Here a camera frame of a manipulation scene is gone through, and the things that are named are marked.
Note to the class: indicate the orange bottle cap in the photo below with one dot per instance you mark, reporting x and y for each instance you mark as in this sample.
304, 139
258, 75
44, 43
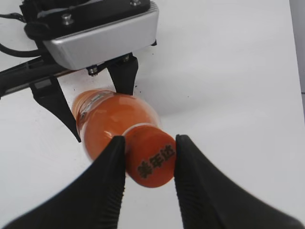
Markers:
150, 156

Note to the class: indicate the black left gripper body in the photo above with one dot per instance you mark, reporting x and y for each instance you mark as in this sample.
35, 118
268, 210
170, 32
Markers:
20, 76

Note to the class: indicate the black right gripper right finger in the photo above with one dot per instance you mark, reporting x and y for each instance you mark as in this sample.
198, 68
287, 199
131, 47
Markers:
208, 199

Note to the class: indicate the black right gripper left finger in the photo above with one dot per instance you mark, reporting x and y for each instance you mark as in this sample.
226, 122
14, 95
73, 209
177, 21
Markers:
92, 201

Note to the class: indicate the orange soda plastic bottle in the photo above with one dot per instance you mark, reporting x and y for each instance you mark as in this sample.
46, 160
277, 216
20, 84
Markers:
102, 114

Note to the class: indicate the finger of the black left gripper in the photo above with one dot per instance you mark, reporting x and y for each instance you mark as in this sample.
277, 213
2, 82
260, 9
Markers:
48, 94
123, 72

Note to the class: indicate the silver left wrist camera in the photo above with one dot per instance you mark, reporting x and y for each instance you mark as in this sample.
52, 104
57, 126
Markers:
102, 43

